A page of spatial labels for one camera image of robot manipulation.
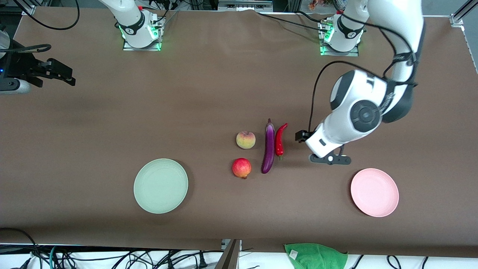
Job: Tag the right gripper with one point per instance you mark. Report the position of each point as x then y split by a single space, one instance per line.
19 67

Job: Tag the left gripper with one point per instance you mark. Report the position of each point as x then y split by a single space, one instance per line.
301 135

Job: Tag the red chili pepper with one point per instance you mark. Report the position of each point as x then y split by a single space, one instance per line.
279 144

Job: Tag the purple eggplant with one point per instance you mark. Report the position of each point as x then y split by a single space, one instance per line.
268 149

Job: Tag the yellow pink peach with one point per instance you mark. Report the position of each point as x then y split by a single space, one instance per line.
245 140

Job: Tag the red pomegranate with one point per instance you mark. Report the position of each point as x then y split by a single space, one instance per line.
241 168

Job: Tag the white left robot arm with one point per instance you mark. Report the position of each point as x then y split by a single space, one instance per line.
396 22

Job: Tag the pink plate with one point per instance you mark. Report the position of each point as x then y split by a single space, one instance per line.
374 192

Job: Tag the green cloth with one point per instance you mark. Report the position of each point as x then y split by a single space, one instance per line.
315 257

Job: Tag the brown table cover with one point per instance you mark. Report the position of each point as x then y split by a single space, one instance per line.
186 93

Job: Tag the silver metal box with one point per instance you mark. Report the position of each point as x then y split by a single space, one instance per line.
244 5

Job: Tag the light green plate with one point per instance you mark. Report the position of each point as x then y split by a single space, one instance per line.
160 186

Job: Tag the black power plug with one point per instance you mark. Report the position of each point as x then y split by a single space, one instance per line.
202 261

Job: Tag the aluminium frame profile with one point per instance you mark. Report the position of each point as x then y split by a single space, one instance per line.
28 10
457 18

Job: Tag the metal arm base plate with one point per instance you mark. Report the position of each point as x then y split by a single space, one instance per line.
142 49
340 54

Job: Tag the aluminium post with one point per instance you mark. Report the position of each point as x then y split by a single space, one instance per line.
228 257

